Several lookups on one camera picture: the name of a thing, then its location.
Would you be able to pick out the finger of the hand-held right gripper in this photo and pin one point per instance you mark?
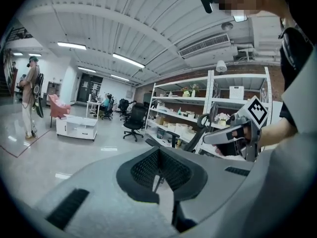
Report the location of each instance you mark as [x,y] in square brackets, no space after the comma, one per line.
[218,136]

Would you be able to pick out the white low cabinet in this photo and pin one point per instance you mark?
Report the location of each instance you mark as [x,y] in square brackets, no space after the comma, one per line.
[74,126]

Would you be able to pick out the black double door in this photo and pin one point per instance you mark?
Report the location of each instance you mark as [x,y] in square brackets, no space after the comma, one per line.
[89,88]

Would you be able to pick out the ceiling air vent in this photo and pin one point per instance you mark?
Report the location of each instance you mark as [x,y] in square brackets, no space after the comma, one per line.
[204,44]

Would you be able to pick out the person's right forearm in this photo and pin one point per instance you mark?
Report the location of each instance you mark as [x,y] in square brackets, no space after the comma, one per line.
[277,133]

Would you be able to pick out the white perforated basket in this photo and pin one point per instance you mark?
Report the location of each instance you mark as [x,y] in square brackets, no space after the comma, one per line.
[236,92]

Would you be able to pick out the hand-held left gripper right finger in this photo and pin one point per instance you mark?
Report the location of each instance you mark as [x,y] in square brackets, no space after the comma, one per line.
[218,182]

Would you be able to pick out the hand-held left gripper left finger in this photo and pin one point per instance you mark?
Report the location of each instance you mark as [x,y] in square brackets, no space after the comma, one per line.
[99,195]

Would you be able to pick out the white metal shelf rack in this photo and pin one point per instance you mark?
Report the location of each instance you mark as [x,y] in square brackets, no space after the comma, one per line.
[173,103]
[247,103]

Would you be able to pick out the pink armchair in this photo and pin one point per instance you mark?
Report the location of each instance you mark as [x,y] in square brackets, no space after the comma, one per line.
[58,108]

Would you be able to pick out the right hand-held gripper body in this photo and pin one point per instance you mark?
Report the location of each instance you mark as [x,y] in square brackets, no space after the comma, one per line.
[257,111]

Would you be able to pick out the pink flower pot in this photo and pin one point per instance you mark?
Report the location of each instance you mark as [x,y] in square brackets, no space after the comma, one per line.
[222,119]

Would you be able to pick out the ceiling light bar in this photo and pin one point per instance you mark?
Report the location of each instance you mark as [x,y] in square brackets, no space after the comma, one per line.
[71,45]
[128,60]
[120,77]
[86,69]

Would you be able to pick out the yellow flower pot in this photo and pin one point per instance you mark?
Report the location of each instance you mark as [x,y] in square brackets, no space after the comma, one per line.
[185,92]

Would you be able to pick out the white vase with flowers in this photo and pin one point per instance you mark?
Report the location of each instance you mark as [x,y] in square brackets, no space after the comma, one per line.
[194,92]

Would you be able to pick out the person's right hand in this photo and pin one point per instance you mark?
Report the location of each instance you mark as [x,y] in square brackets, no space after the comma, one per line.
[244,134]

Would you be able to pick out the black mesh office chair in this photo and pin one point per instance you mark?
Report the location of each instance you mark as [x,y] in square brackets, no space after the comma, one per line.
[135,119]

